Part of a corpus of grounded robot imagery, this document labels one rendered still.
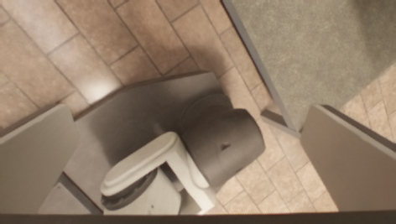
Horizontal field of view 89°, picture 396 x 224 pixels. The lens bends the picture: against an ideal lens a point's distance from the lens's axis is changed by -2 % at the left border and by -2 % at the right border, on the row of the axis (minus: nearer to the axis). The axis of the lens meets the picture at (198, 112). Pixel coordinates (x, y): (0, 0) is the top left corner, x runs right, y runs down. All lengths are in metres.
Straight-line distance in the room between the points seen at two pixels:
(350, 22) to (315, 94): 0.24
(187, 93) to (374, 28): 0.63
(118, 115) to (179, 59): 0.29
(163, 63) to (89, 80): 0.24
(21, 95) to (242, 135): 0.66
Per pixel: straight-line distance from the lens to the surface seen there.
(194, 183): 0.47
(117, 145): 0.60
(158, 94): 0.56
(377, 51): 0.92
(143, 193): 0.46
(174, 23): 0.75
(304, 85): 0.70
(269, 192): 1.11
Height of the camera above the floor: 0.73
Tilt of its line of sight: 69 degrees down
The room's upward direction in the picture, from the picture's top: 130 degrees clockwise
